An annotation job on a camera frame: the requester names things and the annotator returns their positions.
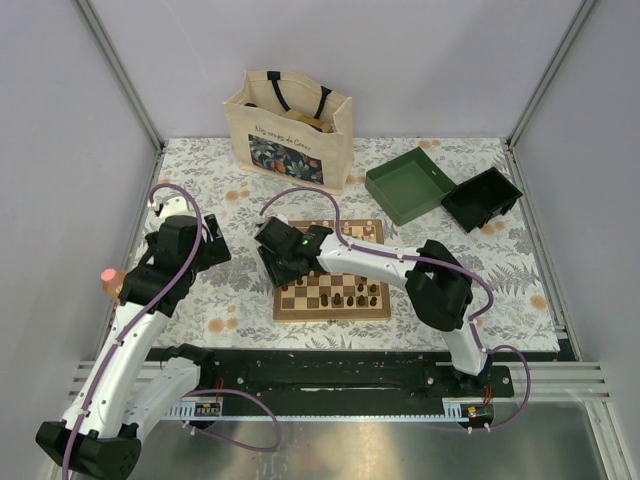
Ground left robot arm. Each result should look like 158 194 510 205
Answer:
36 214 231 479

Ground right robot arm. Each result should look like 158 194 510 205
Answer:
255 216 491 396

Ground wooden chess board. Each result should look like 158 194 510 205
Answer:
272 218 393 324

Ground pink capped bottle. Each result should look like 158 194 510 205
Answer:
101 268 127 302

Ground beige printed tote bag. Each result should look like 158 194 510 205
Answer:
224 70 354 194

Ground green open box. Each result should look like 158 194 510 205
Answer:
365 147 456 226

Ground floral table mat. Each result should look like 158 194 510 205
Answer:
155 138 560 355

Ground black plastic bin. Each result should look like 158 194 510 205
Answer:
441 167 523 233

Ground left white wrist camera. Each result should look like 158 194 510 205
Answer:
149 195 192 219

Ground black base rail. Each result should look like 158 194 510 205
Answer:
144 344 516 416

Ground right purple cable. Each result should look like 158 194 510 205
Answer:
259 186 532 434

